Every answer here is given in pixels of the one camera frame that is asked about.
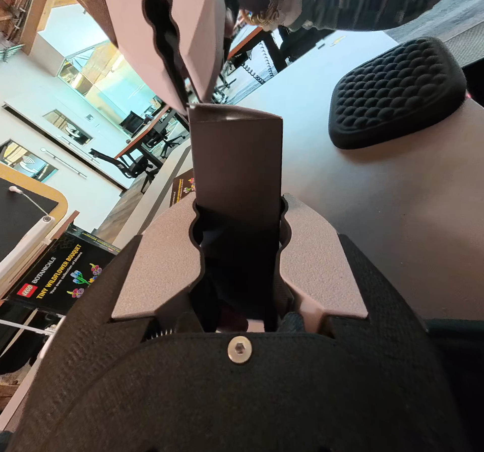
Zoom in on lego instruction booklet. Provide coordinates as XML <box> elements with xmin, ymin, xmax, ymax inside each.
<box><xmin>170</xmin><ymin>169</ymin><xmax>197</xmax><ymax>208</ymax></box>

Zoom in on black padded chair armrest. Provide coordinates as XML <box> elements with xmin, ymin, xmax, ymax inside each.
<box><xmin>328</xmin><ymin>37</ymin><xmax>467</xmax><ymax>151</ymax></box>

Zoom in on black rectangular block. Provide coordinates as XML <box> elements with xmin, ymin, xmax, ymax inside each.
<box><xmin>188</xmin><ymin>104</ymin><xmax>285</xmax><ymax>332</ymax></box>

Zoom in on grey mesh office chair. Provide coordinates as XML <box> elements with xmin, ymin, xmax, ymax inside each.
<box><xmin>435</xmin><ymin>22</ymin><xmax>484</xmax><ymax>68</ymax></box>

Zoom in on black lego set box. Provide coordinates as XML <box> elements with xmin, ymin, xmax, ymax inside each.
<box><xmin>7</xmin><ymin>231</ymin><xmax>122</xmax><ymax>315</ymax></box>

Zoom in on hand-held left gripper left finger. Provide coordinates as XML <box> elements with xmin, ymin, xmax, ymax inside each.
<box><xmin>111</xmin><ymin>194</ymin><xmax>208</xmax><ymax>333</ymax></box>

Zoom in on wooden office desk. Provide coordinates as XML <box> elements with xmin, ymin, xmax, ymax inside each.
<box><xmin>114</xmin><ymin>106</ymin><xmax>190</xmax><ymax>166</ymax></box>
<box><xmin>227</xmin><ymin>26</ymin><xmax>267</xmax><ymax>61</ymax></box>

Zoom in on person's left hand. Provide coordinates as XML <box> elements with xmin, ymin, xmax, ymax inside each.
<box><xmin>216</xmin><ymin>307</ymin><xmax>248</xmax><ymax>333</ymax></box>

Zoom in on black office chair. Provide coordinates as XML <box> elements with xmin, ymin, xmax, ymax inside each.
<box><xmin>89</xmin><ymin>148</ymin><xmax>160</xmax><ymax>182</ymax></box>

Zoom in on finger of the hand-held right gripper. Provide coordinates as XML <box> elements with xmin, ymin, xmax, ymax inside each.
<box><xmin>103</xmin><ymin>0</ymin><xmax>190</xmax><ymax>117</ymax></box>
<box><xmin>156</xmin><ymin>0</ymin><xmax>227</xmax><ymax>104</ymax></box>

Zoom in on beaded bracelets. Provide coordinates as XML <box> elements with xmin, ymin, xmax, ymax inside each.
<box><xmin>240</xmin><ymin>6</ymin><xmax>282</xmax><ymax>33</ymax></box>

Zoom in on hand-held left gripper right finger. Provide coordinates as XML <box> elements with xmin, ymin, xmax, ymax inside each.
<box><xmin>277</xmin><ymin>193</ymin><xmax>369</xmax><ymax>333</ymax></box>

